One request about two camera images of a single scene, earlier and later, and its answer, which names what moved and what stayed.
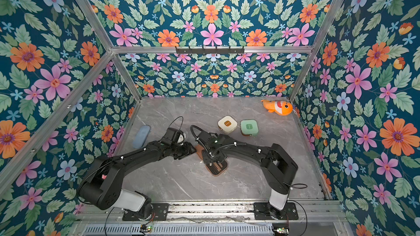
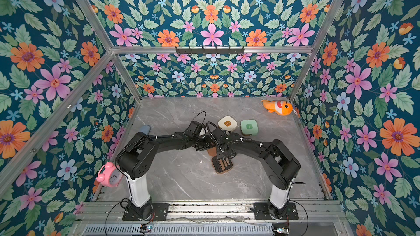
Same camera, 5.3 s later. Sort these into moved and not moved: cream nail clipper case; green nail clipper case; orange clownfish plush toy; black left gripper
Moved: black left gripper
Not moved: orange clownfish plush toy; cream nail clipper case; green nail clipper case
